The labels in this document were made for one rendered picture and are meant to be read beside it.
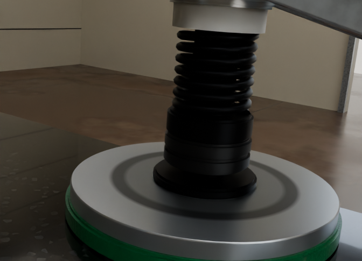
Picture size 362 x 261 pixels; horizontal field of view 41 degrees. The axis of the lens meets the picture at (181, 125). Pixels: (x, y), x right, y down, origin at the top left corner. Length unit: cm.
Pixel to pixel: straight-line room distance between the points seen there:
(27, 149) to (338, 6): 36
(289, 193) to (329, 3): 15
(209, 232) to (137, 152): 16
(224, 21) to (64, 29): 651
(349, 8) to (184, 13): 11
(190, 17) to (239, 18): 3
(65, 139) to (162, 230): 29
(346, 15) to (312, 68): 500
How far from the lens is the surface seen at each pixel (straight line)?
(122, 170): 41
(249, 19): 35
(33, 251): 35
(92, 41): 691
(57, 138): 59
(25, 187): 45
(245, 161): 38
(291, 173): 44
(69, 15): 688
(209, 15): 34
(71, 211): 37
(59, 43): 679
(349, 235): 41
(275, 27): 545
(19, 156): 53
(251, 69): 37
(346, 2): 32
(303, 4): 32
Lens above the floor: 99
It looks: 14 degrees down
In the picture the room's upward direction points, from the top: 4 degrees clockwise
